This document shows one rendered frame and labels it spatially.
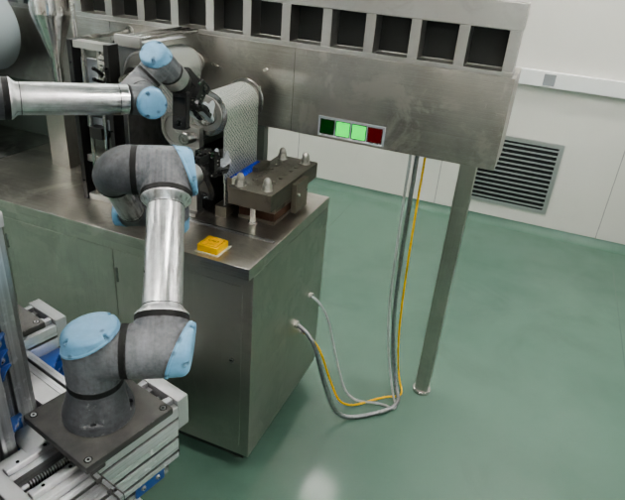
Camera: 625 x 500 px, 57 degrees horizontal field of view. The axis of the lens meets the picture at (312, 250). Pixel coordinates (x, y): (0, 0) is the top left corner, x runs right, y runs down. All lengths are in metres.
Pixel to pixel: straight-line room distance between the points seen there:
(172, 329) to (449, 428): 1.64
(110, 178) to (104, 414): 0.51
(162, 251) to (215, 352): 0.77
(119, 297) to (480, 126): 1.35
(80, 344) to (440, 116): 1.34
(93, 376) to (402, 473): 1.44
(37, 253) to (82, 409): 1.08
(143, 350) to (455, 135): 1.26
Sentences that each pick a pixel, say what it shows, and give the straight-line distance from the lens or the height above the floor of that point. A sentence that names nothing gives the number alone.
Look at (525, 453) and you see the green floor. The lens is 2.63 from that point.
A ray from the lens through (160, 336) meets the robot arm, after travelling 1.21.
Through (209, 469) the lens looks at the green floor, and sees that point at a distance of 2.33.
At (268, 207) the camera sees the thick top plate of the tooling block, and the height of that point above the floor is 0.99.
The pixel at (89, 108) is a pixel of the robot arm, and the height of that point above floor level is 1.37.
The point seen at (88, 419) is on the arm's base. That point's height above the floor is 0.86.
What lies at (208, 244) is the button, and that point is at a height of 0.92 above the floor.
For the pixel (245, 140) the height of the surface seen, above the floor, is 1.13.
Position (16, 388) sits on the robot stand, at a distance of 1.47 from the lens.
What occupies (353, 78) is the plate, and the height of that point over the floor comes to 1.36.
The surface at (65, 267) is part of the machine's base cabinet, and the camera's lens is 2.22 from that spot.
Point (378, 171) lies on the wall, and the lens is 4.65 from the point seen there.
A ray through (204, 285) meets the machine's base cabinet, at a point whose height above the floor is 0.78.
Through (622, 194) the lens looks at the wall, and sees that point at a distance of 4.51.
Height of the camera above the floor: 1.75
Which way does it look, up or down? 28 degrees down
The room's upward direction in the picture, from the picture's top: 5 degrees clockwise
